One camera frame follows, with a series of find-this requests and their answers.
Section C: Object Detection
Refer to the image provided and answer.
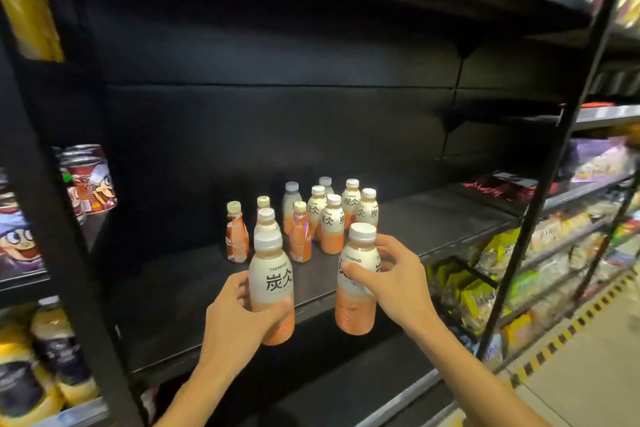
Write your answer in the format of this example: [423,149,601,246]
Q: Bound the black metal drinks rack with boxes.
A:
[0,0,146,427]

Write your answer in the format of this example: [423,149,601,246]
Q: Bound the person's right forearm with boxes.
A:
[409,316,551,427]

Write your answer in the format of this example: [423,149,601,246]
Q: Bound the person's right hand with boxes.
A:
[341,234,441,335]

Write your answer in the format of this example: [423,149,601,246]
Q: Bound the person's left hand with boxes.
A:
[199,270,295,378]

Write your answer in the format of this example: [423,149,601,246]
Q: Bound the group of cartoon drink cans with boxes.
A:
[0,143,119,282]

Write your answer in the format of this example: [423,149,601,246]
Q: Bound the row of red white small bottles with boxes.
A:
[139,386,161,422]

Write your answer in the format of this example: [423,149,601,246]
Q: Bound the row of red packets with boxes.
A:
[462,171,561,202]

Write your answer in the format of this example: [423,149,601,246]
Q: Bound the row of yellow snack packets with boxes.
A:
[0,0,66,63]

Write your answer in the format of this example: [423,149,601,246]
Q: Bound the white snack packets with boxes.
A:
[569,137,633,181]

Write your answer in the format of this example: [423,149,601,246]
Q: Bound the row of yellow dark label bottles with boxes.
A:
[0,295,101,427]

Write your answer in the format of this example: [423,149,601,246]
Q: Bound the black shelf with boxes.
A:
[59,0,616,427]

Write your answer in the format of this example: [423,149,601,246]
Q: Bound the row of yellow green snack packs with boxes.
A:
[427,229,521,335]

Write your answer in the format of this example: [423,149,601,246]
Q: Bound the black metal snack rack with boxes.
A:
[475,0,640,372]

